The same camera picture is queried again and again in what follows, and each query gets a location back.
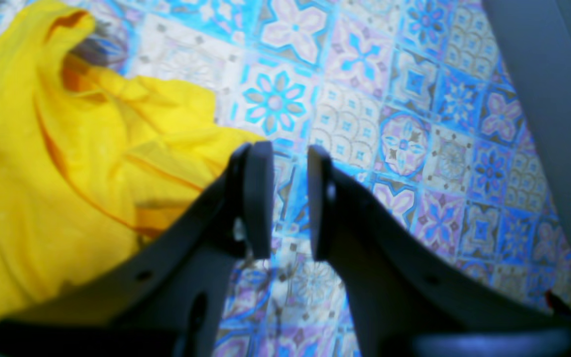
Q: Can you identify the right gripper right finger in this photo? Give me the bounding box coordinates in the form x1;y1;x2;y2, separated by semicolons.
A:
307;145;571;357

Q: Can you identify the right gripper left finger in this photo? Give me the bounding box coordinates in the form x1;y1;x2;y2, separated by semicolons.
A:
0;141;274;357

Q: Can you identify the yellow T-shirt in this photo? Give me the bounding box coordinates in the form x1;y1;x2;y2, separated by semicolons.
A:
0;0;262;318

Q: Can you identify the orange clamp right edge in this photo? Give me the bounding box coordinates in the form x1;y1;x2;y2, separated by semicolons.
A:
544;290;571;321

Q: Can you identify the patterned blue tile tablecloth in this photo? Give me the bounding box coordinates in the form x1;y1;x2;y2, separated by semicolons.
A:
0;0;571;357

